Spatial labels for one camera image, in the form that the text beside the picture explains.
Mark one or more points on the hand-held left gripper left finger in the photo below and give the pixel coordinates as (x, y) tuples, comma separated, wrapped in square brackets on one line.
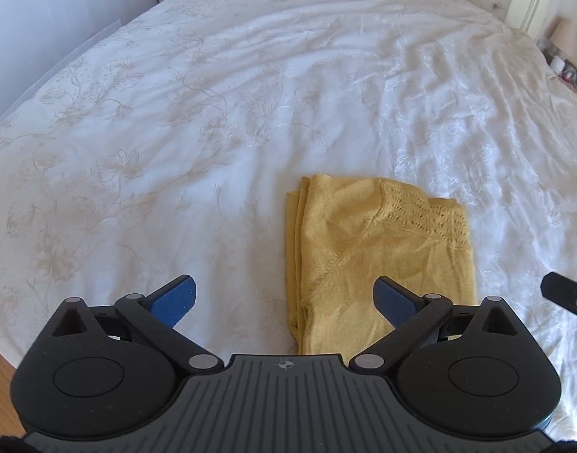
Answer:
[(175, 298)]

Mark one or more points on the small white jar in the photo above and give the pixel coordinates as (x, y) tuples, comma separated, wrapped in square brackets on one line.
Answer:
[(558, 63)]

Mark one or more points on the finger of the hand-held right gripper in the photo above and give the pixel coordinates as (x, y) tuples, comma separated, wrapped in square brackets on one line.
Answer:
[(566, 293)]

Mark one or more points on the white floral bed cover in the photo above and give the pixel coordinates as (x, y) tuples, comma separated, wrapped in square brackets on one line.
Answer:
[(250, 94)]

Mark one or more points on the mustard yellow knit sweater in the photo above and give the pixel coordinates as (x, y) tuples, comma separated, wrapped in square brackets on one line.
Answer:
[(364, 264)]

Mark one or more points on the dark photo frame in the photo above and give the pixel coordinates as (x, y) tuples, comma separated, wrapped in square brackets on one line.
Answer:
[(573, 75)]

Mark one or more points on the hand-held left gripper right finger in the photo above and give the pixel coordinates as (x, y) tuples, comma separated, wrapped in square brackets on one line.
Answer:
[(394, 299)]

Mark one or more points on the items on right nightstand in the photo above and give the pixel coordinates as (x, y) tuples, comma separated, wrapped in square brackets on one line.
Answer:
[(564, 34)]

